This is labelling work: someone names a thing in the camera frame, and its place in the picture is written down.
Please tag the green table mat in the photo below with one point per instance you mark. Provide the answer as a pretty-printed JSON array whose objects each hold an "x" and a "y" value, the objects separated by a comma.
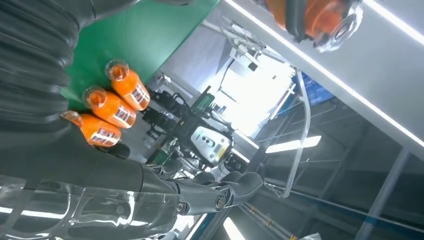
[{"x": 139, "y": 36}]

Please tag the black and grey humanoid robot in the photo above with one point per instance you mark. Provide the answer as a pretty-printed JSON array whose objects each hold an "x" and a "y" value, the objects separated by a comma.
[{"x": 212, "y": 144}]

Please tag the curved white tube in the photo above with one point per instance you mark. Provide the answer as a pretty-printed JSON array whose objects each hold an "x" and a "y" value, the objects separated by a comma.
[{"x": 307, "y": 114}]

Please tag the white metal frame stand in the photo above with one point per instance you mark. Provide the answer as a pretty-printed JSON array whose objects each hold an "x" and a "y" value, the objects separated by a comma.
[{"x": 245, "y": 49}]

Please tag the blue board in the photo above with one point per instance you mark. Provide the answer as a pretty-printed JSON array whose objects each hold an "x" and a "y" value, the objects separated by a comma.
[{"x": 316, "y": 91}]

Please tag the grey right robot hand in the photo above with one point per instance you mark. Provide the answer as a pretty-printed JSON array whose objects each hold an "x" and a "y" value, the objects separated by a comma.
[{"x": 82, "y": 169}]

